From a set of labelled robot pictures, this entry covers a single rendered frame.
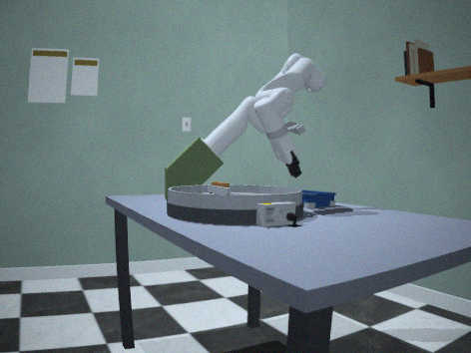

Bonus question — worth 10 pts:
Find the blue tray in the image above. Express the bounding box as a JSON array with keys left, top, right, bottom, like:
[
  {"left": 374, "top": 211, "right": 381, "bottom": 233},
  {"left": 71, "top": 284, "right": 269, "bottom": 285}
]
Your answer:
[{"left": 302, "top": 190, "right": 336, "bottom": 207}]

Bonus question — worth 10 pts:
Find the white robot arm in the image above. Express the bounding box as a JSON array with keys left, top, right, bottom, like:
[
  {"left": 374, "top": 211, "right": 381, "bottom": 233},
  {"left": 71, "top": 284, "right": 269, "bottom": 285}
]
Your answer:
[{"left": 202, "top": 54, "right": 326, "bottom": 159}]

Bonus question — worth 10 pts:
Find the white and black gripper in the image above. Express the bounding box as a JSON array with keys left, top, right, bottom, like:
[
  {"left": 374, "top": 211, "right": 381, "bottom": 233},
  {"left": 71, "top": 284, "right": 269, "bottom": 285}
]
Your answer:
[{"left": 269, "top": 133, "right": 301, "bottom": 177}]

